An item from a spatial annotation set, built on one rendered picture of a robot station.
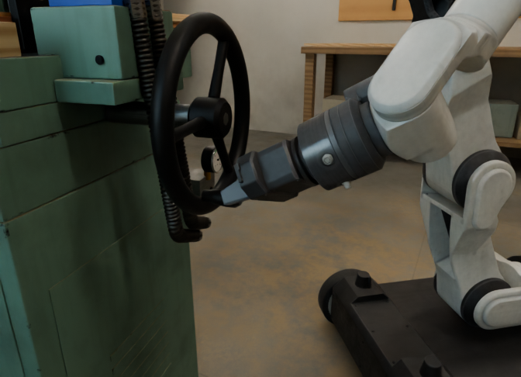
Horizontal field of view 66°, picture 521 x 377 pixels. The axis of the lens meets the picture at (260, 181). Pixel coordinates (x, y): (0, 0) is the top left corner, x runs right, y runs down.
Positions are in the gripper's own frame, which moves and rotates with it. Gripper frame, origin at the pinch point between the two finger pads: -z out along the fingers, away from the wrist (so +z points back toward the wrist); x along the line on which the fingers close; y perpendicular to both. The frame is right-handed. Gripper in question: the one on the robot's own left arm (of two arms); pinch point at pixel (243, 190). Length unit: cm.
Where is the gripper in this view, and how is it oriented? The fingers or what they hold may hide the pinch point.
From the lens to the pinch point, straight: 53.3
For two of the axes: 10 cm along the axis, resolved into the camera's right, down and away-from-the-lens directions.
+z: 8.2, -3.8, -4.3
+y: -3.0, -9.2, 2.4
